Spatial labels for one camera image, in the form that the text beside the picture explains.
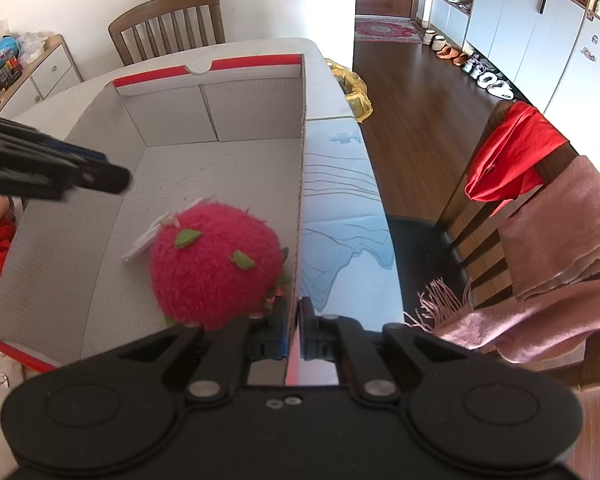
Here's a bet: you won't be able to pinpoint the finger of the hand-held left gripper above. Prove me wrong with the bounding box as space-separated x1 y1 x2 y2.
0 111 112 163
0 135 132 202

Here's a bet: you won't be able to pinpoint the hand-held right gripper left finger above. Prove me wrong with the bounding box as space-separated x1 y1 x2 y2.
87 296 289 406

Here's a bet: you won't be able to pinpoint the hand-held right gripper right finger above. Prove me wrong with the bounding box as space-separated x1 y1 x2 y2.
299 297 501 406

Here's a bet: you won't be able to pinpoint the pink plush strawberry toy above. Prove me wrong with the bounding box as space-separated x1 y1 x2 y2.
122 199 295 331

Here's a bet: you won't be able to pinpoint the white red-trimmed cardboard box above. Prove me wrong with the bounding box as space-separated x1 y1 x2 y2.
0 52 308 376

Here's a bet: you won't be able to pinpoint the white wooden sideboard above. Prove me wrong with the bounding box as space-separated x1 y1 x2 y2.
0 35 84 121

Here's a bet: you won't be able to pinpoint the clear plastic bag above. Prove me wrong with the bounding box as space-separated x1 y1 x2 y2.
16 32 47 63

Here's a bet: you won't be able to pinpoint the wooden slat-back chair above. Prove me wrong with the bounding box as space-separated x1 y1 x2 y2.
107 0 227 67

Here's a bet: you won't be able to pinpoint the wooden chair with black seat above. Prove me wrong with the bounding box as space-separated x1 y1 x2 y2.
387 100 600 393

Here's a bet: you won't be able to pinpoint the blue printed table mat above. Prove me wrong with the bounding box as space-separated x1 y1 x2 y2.
300 115 406 333

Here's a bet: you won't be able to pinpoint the yellow plastic bag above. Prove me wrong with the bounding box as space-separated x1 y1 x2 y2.
326 58 374 122

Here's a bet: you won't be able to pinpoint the pink fringed scarf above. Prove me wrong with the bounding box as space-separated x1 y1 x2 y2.
404 155 600 366

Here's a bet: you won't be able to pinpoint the red cloth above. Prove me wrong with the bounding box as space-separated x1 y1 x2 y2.
464 101 570 203

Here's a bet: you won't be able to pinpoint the red patterned rug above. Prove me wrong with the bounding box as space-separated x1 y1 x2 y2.
355 16 424 44

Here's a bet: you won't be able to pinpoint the row of shoes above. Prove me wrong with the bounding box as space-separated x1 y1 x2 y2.
422 30 516 100

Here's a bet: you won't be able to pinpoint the white refrigerator with magnets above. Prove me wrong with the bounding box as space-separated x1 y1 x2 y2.
542 12 600 156

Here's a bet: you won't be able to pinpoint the white wall cabinets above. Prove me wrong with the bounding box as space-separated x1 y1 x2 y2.
427 0 588 111

